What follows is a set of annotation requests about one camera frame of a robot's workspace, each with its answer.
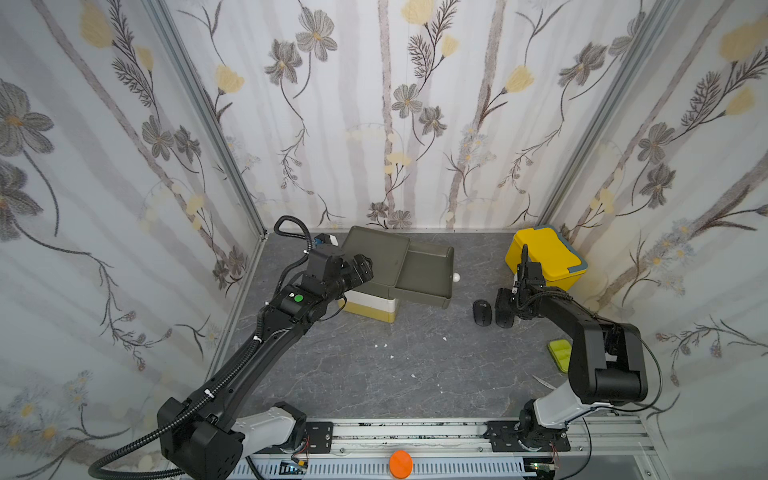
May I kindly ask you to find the black computer mouse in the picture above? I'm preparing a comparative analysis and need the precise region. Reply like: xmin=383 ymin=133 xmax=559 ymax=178
xmin=472 ymin=299 xmax=493 ymax=327
xmin=494 ymin=288 xmax=516 ymax=329

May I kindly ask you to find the olive top drawer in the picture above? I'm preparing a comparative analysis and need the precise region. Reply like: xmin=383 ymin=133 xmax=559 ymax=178
xmin=390 ymin=242 xmax=455 ymax=309

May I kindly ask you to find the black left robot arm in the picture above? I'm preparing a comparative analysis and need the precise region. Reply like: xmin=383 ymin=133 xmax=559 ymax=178
xmin=157 ymin=244 xmax=374 ymax=479

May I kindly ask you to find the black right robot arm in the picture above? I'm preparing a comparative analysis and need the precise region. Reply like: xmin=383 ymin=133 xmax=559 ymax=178
xmin=509 ymin=246 xmax=648 ymax=450

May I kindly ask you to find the yellow lidded container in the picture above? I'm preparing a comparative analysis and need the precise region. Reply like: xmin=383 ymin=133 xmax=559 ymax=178
xmin=505 ymin=225 xmax=588 ymax=291

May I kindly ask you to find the lime green small case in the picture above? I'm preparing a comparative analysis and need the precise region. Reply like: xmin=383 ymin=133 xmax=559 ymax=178
xmin=547 ymin=339 xmax=572 ymax=374

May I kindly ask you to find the metal scissors right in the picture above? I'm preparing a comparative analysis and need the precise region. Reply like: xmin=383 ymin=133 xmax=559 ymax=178
xmin=531 ymin=374 xmax=558 ymax=391

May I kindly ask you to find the orange round button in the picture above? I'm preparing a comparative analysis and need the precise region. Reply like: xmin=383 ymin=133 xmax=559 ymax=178
xmin=388 ymin=450 xmax=414 ymax=480

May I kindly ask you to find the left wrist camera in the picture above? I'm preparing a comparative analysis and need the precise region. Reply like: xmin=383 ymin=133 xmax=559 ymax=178
xmin=314 ymin=233 xmax=340 ymax=248

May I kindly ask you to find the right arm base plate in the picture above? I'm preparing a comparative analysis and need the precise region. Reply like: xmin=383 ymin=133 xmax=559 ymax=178
xmin=483 ymin=420 xmax=571 ymax=453

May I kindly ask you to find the aluminium front rail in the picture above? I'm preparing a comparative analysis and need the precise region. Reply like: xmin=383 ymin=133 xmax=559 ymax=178
xmin=161 ymin=416 xmax=667 ymax=480

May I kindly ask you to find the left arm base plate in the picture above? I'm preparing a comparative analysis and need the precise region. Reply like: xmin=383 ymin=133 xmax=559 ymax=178
xmin=250 ymin=421 xmax=335 ymax=455

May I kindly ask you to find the black corrugated cable conduit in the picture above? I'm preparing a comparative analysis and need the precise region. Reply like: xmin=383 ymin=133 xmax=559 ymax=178
xmin=88 ymin=335 xmax=265 ymax=480

